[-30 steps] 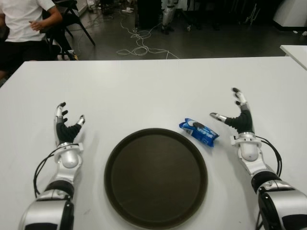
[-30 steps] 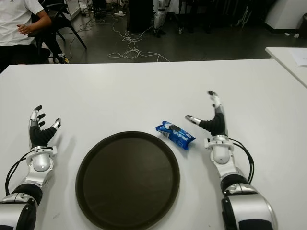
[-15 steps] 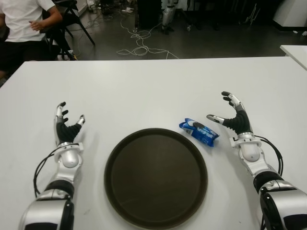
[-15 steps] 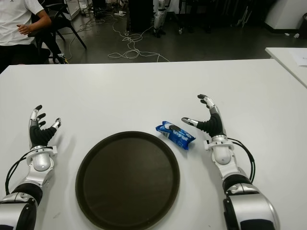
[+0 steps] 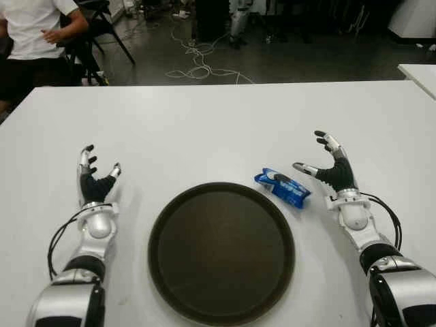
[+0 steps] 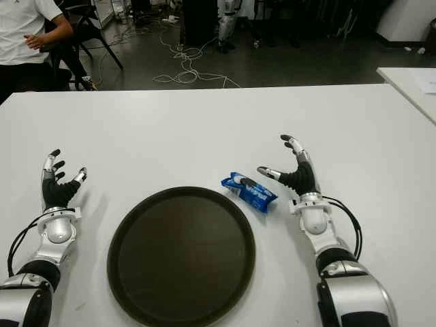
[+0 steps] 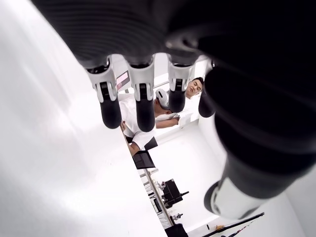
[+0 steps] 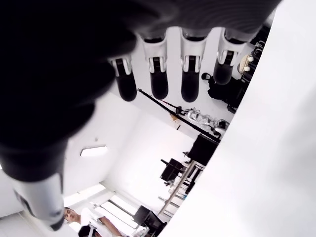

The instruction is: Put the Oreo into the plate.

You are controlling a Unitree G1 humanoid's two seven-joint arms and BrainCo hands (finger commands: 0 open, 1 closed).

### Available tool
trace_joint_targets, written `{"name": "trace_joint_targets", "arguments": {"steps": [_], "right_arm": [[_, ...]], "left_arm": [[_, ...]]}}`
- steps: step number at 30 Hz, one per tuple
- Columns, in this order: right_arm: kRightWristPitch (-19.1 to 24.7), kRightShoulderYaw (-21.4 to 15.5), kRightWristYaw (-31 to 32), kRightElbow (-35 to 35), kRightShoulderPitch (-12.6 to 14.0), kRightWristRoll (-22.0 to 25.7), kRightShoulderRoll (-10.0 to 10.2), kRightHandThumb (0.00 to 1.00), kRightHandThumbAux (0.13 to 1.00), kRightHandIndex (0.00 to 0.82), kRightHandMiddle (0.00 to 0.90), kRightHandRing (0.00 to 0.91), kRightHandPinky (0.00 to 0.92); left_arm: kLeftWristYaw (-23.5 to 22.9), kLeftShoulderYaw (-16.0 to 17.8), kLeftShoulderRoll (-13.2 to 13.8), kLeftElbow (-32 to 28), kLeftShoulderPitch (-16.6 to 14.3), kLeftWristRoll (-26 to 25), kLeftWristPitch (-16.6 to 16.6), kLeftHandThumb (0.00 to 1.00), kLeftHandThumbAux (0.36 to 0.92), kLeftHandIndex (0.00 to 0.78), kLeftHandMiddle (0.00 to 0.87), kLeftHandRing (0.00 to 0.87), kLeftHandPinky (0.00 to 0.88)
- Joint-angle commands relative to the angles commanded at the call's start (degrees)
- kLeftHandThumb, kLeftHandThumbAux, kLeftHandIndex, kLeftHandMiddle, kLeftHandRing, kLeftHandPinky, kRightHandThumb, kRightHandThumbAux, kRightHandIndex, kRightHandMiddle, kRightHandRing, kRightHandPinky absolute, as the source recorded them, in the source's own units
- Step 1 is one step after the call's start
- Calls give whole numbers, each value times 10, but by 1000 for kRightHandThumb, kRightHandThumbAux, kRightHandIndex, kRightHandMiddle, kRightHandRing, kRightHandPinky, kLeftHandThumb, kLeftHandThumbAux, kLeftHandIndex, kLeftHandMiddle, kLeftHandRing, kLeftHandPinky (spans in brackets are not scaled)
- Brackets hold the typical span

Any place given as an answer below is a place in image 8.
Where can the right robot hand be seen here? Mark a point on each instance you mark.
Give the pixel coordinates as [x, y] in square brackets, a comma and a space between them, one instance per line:
[61, 61]

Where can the rectangular ceiling light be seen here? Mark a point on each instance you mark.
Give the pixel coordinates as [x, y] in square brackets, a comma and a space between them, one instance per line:
[93, 151]

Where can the long black pole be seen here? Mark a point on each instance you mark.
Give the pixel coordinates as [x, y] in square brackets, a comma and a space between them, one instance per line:
[172, 112]

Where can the standing person black trousers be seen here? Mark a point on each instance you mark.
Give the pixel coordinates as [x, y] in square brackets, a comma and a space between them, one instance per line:
[89, 217]

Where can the black bag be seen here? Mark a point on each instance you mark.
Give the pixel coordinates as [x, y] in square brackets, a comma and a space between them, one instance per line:
[222, 93]

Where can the black monitor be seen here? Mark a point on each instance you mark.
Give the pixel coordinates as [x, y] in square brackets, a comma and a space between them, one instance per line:
[203, 148]

